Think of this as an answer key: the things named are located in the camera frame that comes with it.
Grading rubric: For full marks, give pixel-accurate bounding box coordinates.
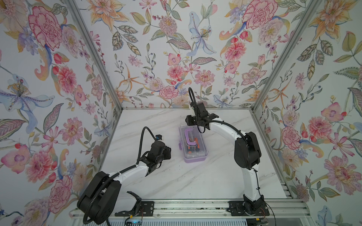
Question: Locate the purple plastic tool box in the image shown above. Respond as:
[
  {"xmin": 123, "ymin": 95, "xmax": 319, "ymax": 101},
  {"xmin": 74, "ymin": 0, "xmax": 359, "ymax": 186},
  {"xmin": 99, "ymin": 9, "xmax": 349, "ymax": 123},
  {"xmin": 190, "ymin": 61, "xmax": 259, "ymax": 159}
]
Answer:
[{"xmin": 179, "ymin": 125, "xmax": 208, "ymax": 163}]

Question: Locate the orange black short screwdriver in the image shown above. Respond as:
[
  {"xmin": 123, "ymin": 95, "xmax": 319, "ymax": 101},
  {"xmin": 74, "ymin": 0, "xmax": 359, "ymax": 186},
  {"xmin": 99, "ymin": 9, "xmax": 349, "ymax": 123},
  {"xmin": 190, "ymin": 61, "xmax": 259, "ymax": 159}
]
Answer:
[{"xmin": 195, "ymin": 139, "xmax": 200, "ymax": 151}]

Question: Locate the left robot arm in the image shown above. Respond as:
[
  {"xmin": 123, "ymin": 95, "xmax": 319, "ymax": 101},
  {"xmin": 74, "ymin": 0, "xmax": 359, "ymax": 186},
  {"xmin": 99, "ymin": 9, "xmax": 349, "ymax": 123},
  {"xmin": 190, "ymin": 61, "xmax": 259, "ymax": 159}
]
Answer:
[{"xmin": 77, "ymin": 140, "xmax": 171, "ymax": 225}]

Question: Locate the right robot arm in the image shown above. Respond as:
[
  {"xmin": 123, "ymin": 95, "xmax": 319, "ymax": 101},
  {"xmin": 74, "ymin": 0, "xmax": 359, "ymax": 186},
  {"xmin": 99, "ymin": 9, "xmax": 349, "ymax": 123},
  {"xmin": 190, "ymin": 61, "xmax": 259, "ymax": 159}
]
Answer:
[{"xmin": 185, "ymin": 103, "xmax": 265, "ymax": 215}]

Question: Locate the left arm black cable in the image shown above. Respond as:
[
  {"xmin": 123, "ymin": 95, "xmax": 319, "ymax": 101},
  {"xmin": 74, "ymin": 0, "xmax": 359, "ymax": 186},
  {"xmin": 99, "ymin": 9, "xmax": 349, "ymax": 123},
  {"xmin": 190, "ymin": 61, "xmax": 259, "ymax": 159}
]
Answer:
[{"xmin": 82, "ymin": 126, "xmax": 157, "ymax": 226}]

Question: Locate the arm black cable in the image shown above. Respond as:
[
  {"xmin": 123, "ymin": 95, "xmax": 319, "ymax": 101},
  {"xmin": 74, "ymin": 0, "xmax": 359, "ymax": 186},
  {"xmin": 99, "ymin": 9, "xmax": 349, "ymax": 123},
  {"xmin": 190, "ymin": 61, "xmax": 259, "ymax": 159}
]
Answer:
[
  {"xmin": 82, "ymin": 126, "xmax": 157, "ymax": 226},
  {"xmin": 188, "ymin": 87, "xmax": 276, "ymax": 226}
]

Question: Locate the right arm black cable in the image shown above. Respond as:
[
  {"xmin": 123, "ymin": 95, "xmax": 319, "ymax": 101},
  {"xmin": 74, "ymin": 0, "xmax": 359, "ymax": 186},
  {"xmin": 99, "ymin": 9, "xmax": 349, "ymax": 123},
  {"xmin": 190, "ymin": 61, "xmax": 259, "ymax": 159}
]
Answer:
[{"xmin": 188, "ymin": 87, "xmax": 276, "ymax": 226}]

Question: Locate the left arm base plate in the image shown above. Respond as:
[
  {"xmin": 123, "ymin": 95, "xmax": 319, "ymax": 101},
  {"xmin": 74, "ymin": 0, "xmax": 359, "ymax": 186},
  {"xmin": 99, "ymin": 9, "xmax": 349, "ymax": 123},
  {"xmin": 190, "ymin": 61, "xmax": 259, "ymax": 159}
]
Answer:
[{"xmin": 113, "ymin": 191, "xmax": 155, "ymax": 217}]

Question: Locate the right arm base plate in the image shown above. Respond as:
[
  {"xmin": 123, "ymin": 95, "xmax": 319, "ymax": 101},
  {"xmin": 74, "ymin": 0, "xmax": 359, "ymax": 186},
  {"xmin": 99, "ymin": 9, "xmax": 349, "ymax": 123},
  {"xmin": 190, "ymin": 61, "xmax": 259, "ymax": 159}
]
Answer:
[{"xmin": 226, "ymin": 195, "xmax": 270, "ymax": 217}]

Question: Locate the aluminium mounting rail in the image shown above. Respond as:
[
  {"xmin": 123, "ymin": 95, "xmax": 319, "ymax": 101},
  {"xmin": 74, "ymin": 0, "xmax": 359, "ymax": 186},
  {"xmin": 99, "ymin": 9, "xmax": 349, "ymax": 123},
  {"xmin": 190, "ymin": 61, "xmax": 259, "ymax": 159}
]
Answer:
[{"xmin": 69, "ymin": 199, "xmax": 312, "ymax": 219}]

